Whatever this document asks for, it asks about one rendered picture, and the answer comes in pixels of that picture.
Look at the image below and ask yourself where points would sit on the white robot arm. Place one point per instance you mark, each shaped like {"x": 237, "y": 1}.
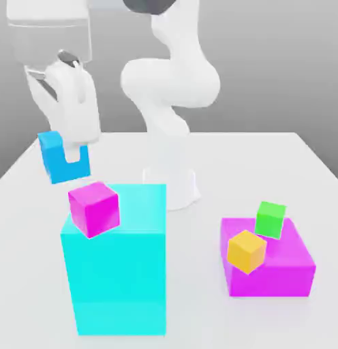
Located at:
{"x": 171, "y": 81}

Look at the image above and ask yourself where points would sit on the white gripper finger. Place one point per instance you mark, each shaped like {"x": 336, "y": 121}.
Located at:
{"x": 73, "y": 152}

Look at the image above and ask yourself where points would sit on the small green cube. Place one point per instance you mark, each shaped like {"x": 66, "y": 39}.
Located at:
{"x": 269, "y": 220}

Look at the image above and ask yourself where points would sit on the large magenta box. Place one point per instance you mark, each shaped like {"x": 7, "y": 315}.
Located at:
{"x": 283, "y": 275}

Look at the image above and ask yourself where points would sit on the small blue cube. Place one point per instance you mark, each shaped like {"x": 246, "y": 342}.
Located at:
{"x": 56, "y": 163}

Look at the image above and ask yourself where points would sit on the large cyan box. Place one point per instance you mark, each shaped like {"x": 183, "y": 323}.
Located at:
{"x": 117, "y": 280}

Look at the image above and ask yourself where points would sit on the small magenta cube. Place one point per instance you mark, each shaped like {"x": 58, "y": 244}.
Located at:
{"x": 95, "y": 210}

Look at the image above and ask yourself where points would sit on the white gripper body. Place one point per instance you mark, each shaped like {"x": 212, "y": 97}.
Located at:
{"x": 73, "y": 114}

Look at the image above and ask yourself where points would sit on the small yellow cube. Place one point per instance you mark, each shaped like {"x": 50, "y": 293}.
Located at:
{"x": 245, "y": 252}

